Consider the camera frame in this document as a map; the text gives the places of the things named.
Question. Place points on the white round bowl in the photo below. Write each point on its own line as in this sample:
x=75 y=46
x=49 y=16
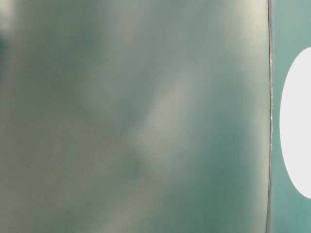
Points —
x=295 y=123

